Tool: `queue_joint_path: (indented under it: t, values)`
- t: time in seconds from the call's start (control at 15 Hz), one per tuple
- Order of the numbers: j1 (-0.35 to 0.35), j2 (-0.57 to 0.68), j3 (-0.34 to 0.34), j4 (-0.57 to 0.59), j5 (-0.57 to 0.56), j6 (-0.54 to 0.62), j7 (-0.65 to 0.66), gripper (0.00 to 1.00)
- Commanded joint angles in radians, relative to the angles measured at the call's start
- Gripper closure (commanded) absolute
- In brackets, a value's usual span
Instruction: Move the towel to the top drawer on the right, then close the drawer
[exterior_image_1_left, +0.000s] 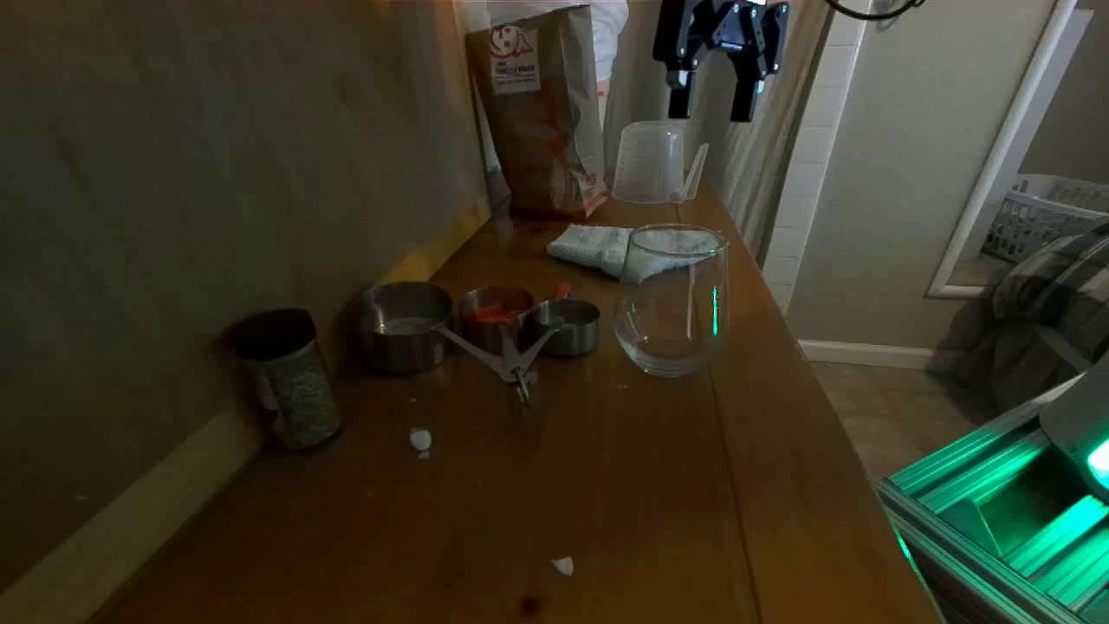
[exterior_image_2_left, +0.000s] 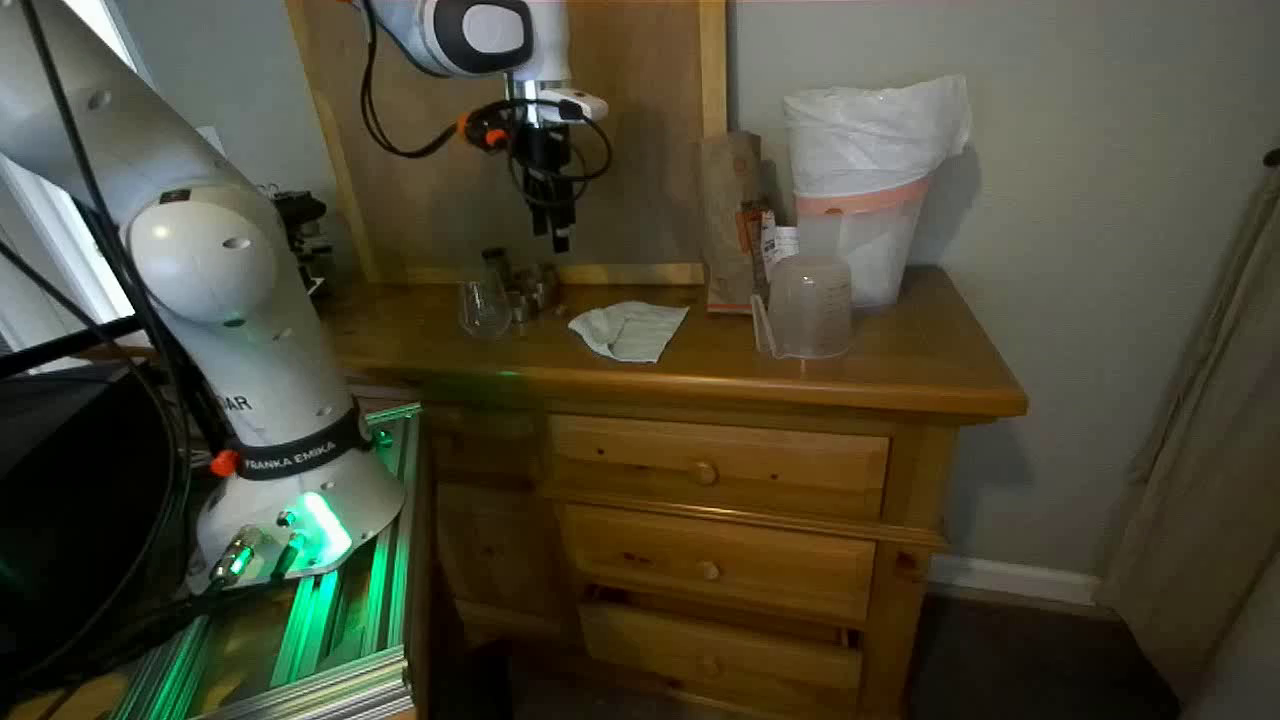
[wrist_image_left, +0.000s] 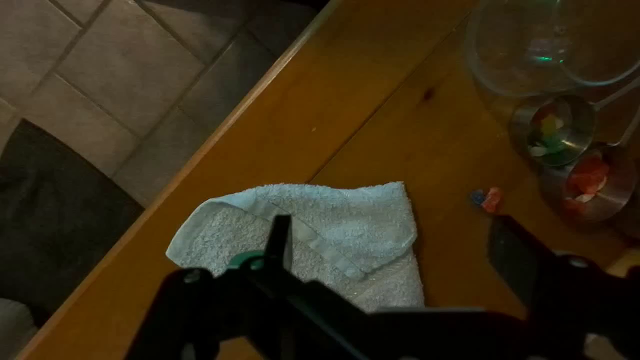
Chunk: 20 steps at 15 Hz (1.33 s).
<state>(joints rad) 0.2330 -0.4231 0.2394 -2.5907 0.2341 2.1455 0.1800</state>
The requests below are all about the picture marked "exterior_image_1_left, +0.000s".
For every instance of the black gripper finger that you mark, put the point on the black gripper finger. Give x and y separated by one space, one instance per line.
681 91
741 91

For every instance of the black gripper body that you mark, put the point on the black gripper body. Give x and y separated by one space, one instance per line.
722 25

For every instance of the light blue towel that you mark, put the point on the light blue towel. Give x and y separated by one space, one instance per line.
601 247

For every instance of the clear plastic measuring pitcher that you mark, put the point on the clear plastic measuring pitcher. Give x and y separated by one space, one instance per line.
650 160

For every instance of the beige curtain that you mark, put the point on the beige curtain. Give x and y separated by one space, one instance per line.
777 175

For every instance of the brown paper bag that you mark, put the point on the brown paper bag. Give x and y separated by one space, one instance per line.
539 128

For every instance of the stemless clear glass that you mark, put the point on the stemless clear glass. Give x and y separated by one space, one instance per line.
671 333

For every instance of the small steel measuring cup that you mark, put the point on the small steel measuring cup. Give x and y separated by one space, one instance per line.
568 330

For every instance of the medium steel measuring cup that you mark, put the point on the medium steel measuring cup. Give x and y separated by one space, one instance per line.
492 313

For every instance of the white laundry basket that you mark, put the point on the white laundry basket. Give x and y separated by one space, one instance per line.
1040 221

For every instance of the large steel measuring cup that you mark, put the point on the large steel measuring cup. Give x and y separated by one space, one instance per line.
398 330

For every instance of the plaid blanket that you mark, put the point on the plaid blanket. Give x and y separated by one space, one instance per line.
1040 313

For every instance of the wooden dresser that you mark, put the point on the wooden dresser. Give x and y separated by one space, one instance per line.
644 497

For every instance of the small white crumb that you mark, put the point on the small white crumb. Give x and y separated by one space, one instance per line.
419 443
563 567

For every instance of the wooden backboard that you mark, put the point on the wooden backboard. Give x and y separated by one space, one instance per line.
196 230

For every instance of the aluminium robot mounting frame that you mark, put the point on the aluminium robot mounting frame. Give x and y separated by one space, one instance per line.
1005 509

